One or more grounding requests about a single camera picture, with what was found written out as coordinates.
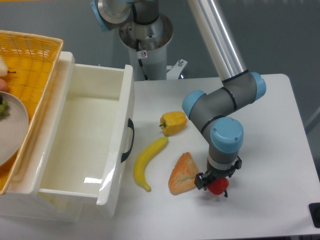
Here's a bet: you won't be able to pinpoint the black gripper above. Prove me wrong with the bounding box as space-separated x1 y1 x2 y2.
194 156 242 191

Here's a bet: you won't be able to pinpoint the red bell pepper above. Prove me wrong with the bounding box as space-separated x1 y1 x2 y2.
207 177 229 198

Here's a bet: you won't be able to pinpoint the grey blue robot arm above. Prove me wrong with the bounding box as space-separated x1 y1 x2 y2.
90 0 266 190

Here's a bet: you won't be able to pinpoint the yellow bell pepper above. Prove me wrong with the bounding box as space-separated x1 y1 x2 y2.
159 111 187 136

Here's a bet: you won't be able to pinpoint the triangular puff pastry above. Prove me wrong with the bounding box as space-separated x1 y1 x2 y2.
168 152 199 195

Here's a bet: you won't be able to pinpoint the yellow banana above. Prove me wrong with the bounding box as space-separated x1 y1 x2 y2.
133 136 169 192

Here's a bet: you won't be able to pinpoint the black object at table edge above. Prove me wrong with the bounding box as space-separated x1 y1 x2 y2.
308 202 320 229

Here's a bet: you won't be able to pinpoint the white plastic drawer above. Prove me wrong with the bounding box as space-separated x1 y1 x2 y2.
39 64 135 217

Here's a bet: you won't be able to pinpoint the grey plate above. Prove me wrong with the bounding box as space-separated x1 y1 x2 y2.
0 91 29 165

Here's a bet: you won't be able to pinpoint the yellow woven basket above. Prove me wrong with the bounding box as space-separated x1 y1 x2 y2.
0 30 64 195

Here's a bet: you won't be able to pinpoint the green grapes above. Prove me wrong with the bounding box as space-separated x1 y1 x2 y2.
0 99 10 117

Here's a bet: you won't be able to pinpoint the orange peach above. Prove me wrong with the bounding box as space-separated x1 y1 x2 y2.
0 78 9 92

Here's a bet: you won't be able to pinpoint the white pear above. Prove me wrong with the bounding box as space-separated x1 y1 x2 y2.
0 56 16 77

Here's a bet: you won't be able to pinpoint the black drawer handle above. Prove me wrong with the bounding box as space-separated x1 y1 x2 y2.
121 118 135 163

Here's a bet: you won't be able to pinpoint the white mounting bracket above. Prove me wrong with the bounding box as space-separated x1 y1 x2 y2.
166 59 188 80

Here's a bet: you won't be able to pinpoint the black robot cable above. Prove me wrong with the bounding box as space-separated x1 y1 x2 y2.
135 38 150 81

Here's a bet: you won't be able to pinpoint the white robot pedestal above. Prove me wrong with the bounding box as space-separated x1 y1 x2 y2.
119 13 173 81

